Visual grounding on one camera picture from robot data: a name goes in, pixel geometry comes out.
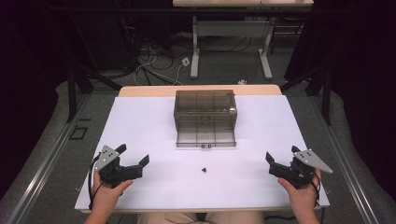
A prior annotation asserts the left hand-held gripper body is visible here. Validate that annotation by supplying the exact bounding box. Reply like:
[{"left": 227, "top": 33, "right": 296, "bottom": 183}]
[{"left": 94, "top": 145, "right": 145, "bottom": 189}]

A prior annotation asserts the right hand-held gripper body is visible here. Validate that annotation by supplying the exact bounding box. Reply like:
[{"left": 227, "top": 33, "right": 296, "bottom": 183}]
[{"left": 268, "top": 148, "right": 333, "bottom": 190}]

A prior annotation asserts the person's right hand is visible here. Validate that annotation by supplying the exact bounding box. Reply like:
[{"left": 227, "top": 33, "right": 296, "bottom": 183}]
[{"left": 277, "top": 169, "right": 322, "bottom": 217}]

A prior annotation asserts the person's left hand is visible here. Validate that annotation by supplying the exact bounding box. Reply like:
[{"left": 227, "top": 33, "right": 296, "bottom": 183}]
[{"left": 92, "top": 172, "right": 134, "bottom": 217}]

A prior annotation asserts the white table mat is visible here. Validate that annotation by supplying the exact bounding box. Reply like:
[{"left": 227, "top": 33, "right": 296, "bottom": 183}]
[{"left": 74, "top": 94, "right": 331, "bottom": 213}]

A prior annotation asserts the black metal stand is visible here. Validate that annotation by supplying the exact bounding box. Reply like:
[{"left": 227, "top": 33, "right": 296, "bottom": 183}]
[
  {"left": 279, "top": 65, "right": 332, "bottom": 126},
  {"left": 64, "top": 18, "right": 123, "bottom": 124}
]

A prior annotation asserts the light wooden table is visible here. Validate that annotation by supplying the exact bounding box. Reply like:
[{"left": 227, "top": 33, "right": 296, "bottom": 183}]
[{"left": 79, "top": 84, "right": 325, "bottom": 216}]

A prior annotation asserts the smoky clear plastic drawer box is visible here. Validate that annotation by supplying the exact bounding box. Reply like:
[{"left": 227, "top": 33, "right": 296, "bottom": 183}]
[{"left": 173, "top": 90, "right": 238, "bottom": 133}]

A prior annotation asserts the dark curtain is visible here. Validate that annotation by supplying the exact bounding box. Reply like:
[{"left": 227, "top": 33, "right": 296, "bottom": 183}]
[
  {"left": 0, "top": 0, "right": 76, "bottom": 200},
  {"left": 284, "top": 0, "right": 396, "bottom": 202}
]

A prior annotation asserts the white desk with metal legs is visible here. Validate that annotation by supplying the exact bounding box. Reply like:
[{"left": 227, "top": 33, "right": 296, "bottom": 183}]
[{"left": 172, "top": 0, "right": 315, "bottom": 80}]

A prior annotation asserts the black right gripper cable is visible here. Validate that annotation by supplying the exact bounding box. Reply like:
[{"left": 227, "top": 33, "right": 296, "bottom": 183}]
[{"left": 306, "top": 171, "right": 323, "bottom": 208}]

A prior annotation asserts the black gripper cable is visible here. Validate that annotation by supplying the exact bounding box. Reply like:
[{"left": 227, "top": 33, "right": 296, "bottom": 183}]
[
  {"left": 306, "top": 171, "right": 323, "bottom": 208},
  {"left": 87, "top": 154, "right": 106, "bottom": 211}
]

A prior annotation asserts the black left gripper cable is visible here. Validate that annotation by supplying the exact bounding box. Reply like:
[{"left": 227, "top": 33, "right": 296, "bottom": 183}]
[{"left": 87, "top": 154, "right": 106, "bottom": 211}]

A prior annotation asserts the metal floor rail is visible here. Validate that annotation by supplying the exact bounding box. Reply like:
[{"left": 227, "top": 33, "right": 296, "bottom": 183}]
[
  {"left": 5, "top": 93, "right": 92, "bottom": 224},
  {"left": 310, "top": 92, "right": 381, "bottom": 224}
]

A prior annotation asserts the white floor cable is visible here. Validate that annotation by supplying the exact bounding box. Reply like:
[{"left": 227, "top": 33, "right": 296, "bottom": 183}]
[{"left": 134, "top": 46, "right": 188, "bottom": 87}]

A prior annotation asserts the tangle of black floor cables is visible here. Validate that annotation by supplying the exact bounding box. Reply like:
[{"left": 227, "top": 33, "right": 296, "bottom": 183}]
[{"left": 118, "top": 18, "right": 275, "bottom": 87}]

